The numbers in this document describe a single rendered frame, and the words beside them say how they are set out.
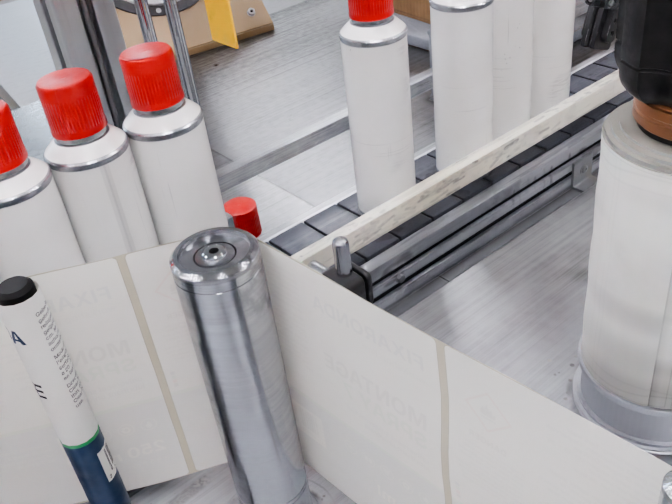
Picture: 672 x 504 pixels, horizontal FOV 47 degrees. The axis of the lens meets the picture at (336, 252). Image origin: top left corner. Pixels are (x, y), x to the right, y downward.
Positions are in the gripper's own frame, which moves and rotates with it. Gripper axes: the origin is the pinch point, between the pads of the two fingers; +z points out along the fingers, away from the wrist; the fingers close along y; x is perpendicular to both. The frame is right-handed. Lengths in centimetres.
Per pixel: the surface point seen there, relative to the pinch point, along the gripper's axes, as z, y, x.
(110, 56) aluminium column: 6.5, -12.4, -46.7
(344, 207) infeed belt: 17.5, -3.2, -28.4
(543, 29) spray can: 0.4, 0.9, -11.0
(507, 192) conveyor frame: 14.1, 5.4, -17.0
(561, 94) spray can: 6.2, 2.0, -7.0
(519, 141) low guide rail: 9.8, 4.4, -15.7
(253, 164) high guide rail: 12.8, -3.4, -38.8
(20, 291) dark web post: 10, 15, -64
